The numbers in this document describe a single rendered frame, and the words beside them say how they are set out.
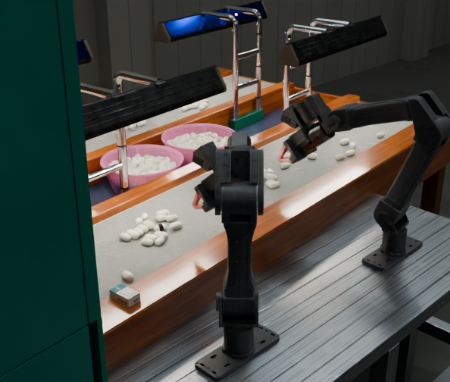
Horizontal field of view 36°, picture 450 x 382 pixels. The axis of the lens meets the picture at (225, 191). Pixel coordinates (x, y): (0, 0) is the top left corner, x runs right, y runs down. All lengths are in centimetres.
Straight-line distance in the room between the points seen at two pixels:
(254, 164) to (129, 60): 304
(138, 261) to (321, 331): 47
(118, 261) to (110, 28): 259
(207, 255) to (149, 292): 21
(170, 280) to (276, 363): 30
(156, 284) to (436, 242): 83
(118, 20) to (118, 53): 19
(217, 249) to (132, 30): 271
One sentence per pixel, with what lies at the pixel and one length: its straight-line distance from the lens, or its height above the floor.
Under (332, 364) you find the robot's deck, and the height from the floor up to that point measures 67.
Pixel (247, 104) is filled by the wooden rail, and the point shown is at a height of 75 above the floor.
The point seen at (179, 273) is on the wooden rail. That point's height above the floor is 77.
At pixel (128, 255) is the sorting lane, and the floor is 74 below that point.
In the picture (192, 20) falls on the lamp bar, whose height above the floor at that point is 110.
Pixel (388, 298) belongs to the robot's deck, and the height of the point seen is 67.
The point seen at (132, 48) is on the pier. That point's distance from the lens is 429.
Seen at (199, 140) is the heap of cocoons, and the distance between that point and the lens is 248.
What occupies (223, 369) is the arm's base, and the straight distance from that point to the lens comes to 148.
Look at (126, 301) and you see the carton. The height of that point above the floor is 78.
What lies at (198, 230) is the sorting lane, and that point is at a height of 74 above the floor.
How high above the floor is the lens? 160
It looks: 24 degrees down
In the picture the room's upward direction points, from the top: straight up
